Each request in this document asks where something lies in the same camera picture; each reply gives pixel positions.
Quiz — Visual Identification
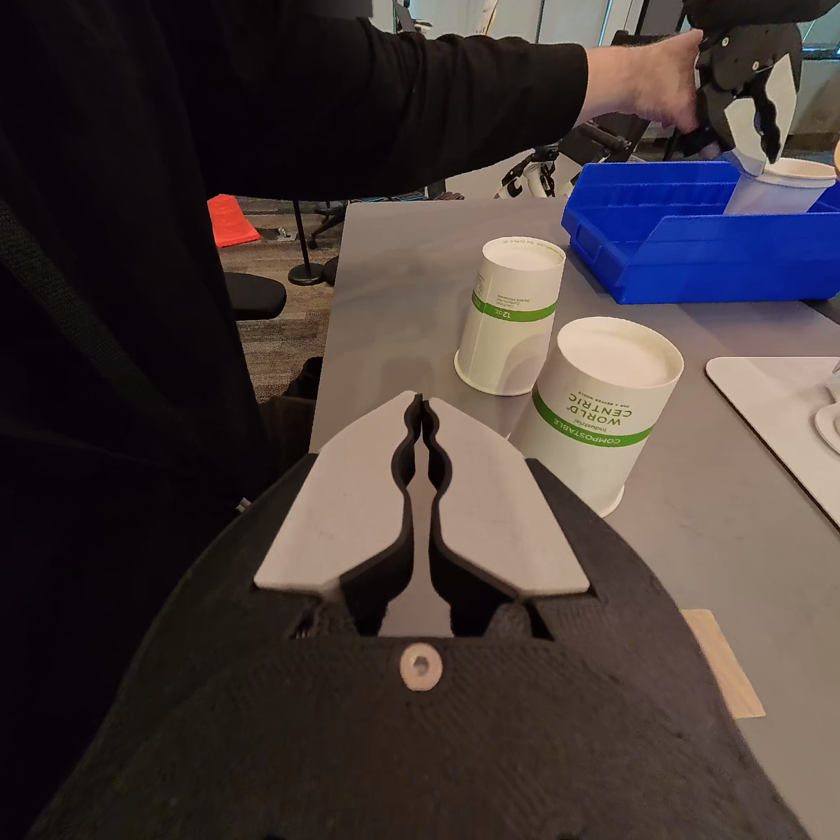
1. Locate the black round-base pole stand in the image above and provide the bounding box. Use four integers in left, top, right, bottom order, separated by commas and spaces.
289, 197, 330, 287

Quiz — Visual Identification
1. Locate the person's black clothed torso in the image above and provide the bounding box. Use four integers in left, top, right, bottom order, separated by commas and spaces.
0, 0, 368, 840

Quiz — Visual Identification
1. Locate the white paper cup green band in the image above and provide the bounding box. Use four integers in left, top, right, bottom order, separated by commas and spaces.
508, 317, 685, 519
722, 157, 840, 217
454, 236, 567, 396

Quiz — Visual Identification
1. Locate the grey desk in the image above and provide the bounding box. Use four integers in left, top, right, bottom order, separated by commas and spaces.
308, 197, 840, 840

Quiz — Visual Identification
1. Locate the person's left forearm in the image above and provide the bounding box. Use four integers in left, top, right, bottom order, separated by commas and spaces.
276, 16, 614, 198

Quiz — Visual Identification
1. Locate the orange plastic cone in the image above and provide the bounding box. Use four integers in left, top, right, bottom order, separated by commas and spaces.
208, 193, 261, 249

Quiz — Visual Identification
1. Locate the white document stand wooden board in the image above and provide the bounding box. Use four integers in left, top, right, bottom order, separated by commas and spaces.
705, 356, 840, 529

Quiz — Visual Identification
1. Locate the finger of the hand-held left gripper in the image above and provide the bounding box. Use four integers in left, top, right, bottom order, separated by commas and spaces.
724, 97, 770, 178
755, 58, 799, 164

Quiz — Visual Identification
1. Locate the black chair armrest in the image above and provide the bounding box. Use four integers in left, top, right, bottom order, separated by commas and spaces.
226, 272, 287, 322

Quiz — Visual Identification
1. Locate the person's left hand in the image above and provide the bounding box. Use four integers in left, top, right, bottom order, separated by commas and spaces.
610, 28, 706, 137

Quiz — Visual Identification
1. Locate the shallow blue plastic bin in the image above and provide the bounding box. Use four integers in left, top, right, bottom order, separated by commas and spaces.
561, 161, 840, 306

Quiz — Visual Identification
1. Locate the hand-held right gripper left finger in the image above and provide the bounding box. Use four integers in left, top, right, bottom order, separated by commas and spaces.
252, 390, 424, 637

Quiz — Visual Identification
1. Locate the white wheeled device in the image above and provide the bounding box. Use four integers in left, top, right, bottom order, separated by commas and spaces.
495, 147, 575, 199

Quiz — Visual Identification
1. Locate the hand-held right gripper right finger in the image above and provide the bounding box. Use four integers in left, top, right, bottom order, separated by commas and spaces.
422, 395, 592, 637

